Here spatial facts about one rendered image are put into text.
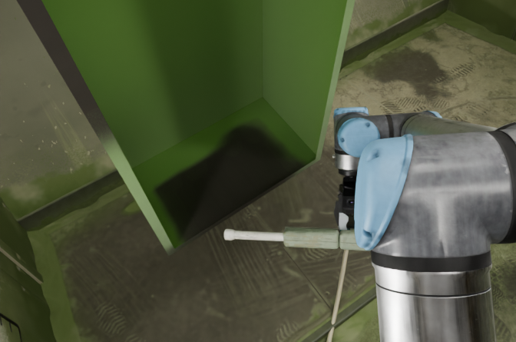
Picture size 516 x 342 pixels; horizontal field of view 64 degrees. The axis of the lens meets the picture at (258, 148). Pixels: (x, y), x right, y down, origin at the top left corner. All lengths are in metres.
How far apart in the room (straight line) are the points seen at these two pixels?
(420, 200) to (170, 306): 1.42
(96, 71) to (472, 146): 0.93
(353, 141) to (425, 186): 0.57
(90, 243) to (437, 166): 1.76
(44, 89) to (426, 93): 1.87
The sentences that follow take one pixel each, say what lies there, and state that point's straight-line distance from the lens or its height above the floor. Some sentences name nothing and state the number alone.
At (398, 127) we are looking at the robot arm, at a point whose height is 0.87.
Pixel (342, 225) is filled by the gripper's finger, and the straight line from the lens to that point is 1.20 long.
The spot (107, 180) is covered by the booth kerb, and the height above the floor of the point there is 0.14.
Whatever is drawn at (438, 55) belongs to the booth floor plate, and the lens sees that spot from 2.67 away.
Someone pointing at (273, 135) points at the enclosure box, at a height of 0.50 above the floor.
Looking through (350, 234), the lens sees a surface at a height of 0.57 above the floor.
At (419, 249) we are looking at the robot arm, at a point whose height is 1.21.
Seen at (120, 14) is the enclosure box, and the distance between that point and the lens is 1.08.
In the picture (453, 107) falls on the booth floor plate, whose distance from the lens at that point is 2.33.
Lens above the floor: 1.57
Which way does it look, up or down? 47 degrees down
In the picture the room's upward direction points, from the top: 11 degrees counter-clockwise
